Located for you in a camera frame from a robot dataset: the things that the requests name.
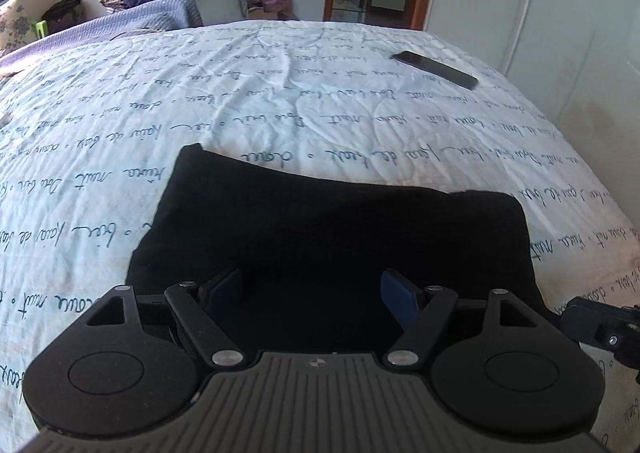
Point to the floral pillow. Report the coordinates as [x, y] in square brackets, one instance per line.
[12, 20]

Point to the purple bag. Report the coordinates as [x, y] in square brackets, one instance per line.
[275, 3]

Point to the white wardrobe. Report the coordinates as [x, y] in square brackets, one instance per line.
[550, 8]

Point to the black smartphone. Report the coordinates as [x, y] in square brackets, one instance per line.
[435, 69]

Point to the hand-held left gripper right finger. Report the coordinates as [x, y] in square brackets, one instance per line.
[400, 295]

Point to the dark brown bag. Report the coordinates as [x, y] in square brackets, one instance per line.
[62, 13]

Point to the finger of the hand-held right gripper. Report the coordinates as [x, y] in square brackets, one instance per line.
[590, 320]

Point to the grey cloth bundle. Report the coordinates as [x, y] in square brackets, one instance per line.
[222, 0]

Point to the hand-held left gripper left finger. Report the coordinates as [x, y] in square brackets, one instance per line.
[225, 293]

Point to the black pants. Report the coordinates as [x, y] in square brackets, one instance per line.
[325, 233]

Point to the green stool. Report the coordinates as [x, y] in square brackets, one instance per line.
[39, 27]

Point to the white script-printed quilt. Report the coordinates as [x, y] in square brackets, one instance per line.
[300, 108]

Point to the purple knit blanket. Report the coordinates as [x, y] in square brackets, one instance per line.
[125, 18]

